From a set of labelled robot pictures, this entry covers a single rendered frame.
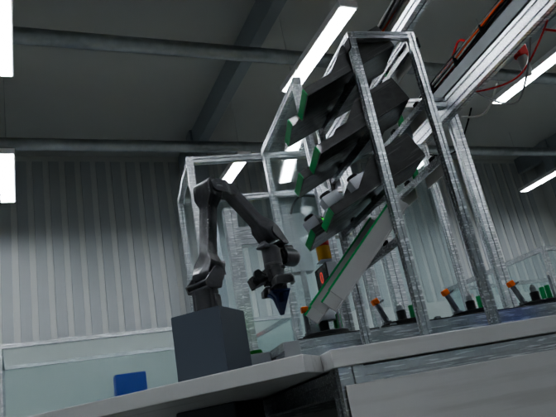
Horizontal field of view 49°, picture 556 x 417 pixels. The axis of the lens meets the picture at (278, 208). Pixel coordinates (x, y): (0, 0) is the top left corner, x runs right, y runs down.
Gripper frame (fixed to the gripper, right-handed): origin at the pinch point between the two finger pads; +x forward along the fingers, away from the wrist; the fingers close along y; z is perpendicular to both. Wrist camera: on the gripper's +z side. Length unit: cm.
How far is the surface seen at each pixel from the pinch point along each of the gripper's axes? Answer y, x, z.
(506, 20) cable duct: 2, -102, -113
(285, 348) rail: 17.0, 15.3, 5.7
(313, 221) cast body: 27.7, -15.2, -5.3
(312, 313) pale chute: 20.4, 7.7, -2.4
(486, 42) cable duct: -13, -102, -113
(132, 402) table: 56, 25, 46
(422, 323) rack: 54, 19, -15
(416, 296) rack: 54, 13, -15
